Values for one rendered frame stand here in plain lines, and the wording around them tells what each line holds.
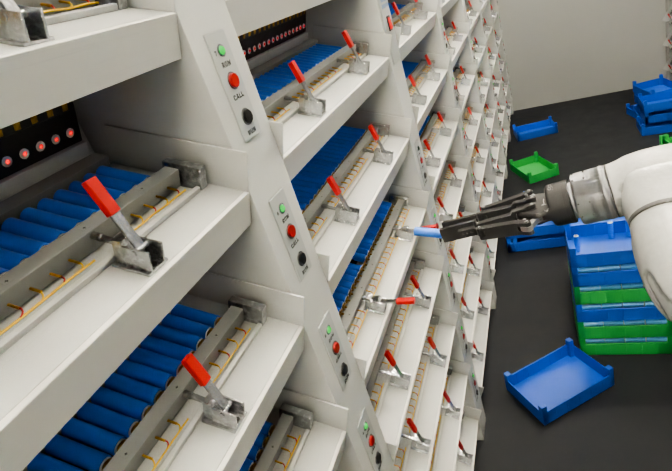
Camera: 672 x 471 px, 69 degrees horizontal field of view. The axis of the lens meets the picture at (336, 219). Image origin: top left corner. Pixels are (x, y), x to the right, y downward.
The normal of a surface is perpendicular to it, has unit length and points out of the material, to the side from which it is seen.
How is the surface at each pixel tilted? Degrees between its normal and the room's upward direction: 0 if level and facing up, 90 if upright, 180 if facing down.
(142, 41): 111
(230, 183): 90
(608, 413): 0
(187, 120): 90
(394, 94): 90
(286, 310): 90
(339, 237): 21
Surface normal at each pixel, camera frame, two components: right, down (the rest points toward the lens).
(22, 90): 0.95, 0.21
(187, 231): 0.05, -0.85
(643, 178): -0.62, -0.42
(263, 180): 0.90, -0.11
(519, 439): -0.29, -0.87
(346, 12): -0.32, 0.49
